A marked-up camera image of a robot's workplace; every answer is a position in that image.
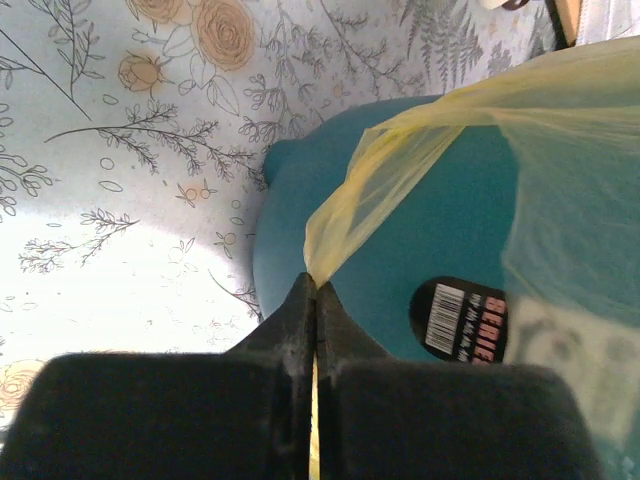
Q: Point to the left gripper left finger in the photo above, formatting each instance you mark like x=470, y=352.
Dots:
x=242, y=414

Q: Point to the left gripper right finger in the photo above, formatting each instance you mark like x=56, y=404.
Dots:
x=383, y=418

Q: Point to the teal plastic trash bin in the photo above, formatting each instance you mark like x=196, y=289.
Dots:
x=428, y=285

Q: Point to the yellow plastic trash bag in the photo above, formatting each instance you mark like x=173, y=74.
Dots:
x=571, y=256

